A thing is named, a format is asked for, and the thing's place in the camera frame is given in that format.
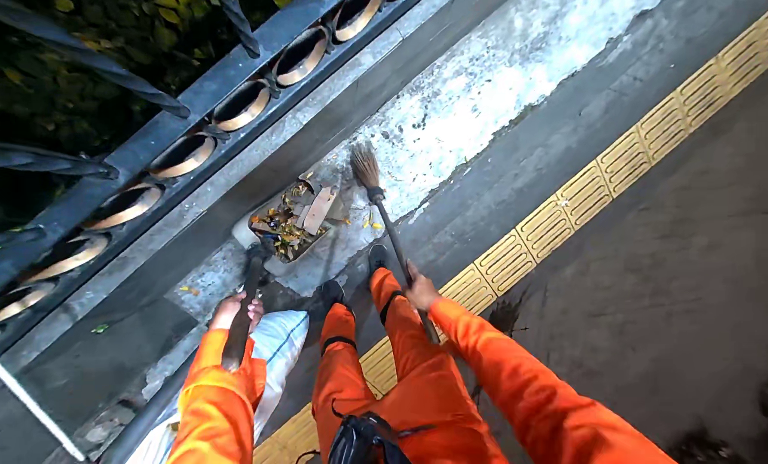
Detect broom with dark handle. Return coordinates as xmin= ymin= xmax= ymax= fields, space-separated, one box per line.
xmin=349 ymin=142 xmax=441 ymax=345

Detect white pole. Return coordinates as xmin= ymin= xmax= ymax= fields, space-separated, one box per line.
xmin=0 ymin=333 xmax=87 ymax=463

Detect person's right forearm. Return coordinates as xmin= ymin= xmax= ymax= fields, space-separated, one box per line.
xmin=428 ymin=297 xmax=679 ymax=464

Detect flat beige cardboard piece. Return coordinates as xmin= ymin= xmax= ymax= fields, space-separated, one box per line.
xmin=302 ymin=186 xmax=339 ymax=236

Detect white woven sack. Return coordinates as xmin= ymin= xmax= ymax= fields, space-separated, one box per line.
xmin=125 ymin=311 xmax=310 ymax=464

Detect dark blue metal fence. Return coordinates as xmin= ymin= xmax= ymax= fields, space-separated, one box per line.
xmin=0 ymin=0 xmax=421 ymax=380

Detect green leafy bushes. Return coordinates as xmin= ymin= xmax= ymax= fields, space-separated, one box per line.
xmin=0 ymin=0 xmax=293 ymax=269

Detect black plastic bag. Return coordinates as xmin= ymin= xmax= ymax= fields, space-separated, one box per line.
xmin=327 ymin=411 xmax=413 ymax=464

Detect person's legs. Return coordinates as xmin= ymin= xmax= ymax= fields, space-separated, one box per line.
xmin=312 ymin=244 xmax=510 ymax=464

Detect dark grey pipe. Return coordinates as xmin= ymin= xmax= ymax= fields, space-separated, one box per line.
xmin=98 ymin=351 xmax=198 ymax=464

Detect person's left forearm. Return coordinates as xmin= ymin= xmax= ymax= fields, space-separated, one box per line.
xmin=167 ymin=328 xmax=268 ymax=464

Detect person's left hand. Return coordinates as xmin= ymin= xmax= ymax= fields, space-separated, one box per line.
xmin=208 ymin=290 xmax=265 ymax=336

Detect dustpan with long dark handle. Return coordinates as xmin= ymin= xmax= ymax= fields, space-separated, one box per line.
xmin=221 ymin=171 xmax=352 ymax=372

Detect pile of dry leaves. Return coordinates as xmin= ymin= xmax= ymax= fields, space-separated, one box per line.
xmin=250 ymin=180 xmax=328 ymax=262

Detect scattered yellow leaves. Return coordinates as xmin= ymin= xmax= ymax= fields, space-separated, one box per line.
xmin=344 ymin=211 xmax=385 ymax=231

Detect person's right hand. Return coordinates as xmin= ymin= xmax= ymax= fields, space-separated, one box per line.
xmin=404 ymin=259 xmax=443 ymax=313

